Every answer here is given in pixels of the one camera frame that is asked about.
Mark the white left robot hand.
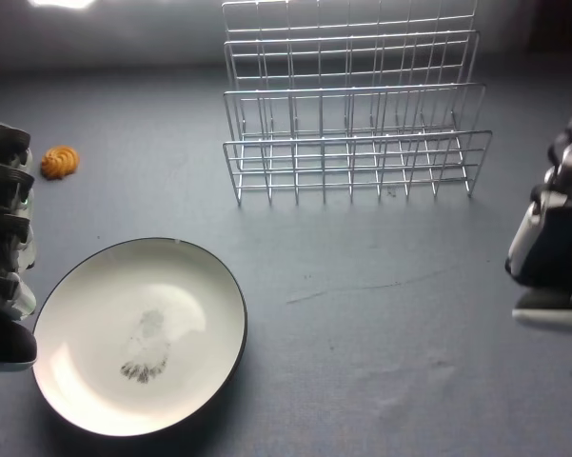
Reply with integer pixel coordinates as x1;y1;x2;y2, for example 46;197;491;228
0;107;38;373

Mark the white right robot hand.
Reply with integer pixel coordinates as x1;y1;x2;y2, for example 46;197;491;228
503;99;572;330

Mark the white plate with black rim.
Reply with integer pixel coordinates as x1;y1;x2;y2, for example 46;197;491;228
31;236;248;438

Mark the orange swirl cookie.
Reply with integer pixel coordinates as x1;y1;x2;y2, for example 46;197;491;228
40;145;81;181

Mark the silver wire dish rack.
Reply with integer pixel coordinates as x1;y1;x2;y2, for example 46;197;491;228
221;0;494;206

